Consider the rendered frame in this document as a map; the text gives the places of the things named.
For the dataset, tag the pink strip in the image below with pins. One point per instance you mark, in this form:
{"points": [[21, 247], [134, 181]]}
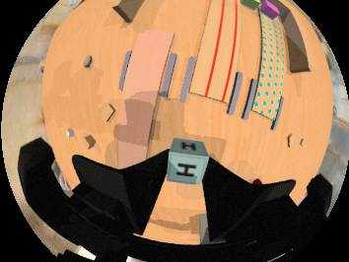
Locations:
{"points": [[140, 94]]}

